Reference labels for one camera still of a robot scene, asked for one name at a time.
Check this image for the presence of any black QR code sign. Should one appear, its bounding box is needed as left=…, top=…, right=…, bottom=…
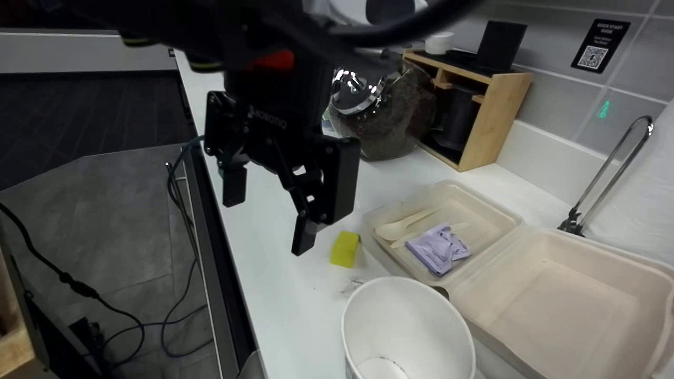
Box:
left=568, top=16, right=632, bottom=75

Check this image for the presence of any small white container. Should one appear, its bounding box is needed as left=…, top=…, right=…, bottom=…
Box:
left=424, top=30, right=456, bottom=58

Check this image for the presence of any black floor cable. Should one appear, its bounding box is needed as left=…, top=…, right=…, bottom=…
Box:
left=0, top=201, right=149, bottom=366

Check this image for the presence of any dark glass jar appliance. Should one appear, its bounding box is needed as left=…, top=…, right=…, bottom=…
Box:
left=328, top=63, right=438, bottom=163

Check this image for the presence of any beige clamshell takeout container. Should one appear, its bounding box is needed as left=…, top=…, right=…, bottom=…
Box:
left=361, top=179, right=674, bottom=379

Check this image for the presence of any black rectangular box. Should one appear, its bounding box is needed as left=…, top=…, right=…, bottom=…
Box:
left=475, top=18, right=528, bottom=75

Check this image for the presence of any large white paper bowl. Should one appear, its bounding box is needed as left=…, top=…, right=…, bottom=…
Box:
left=341, top=276, right=477, bottom=379

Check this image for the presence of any blue-grey power cable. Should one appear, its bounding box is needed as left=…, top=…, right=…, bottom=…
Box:
left=158, top=134, right=217, bottom=359

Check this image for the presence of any black canister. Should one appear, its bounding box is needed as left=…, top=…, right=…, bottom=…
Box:
left=429, top=85, right=483, bottom=157

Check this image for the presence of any yellow block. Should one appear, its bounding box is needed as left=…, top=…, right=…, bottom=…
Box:
left=328, top=229, right=361, bottom=269

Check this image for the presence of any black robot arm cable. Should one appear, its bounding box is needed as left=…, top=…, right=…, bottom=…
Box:
left=328, top=0, right=489, bottom=53

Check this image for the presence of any chrome faucet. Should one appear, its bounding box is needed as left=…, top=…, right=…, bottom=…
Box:
left=556, top=113, right=657, bottom=238

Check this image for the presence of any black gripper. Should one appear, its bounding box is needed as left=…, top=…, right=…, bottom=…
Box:
left=202, top=89, right=364, bottom=259

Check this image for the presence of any light wooden shelf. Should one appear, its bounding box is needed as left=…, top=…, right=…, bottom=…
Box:
left=401, top=47, right=534, bottom=172

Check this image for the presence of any purple plastic packet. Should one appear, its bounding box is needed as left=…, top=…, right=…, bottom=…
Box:
left=404, top=223, right=473, bottom=277

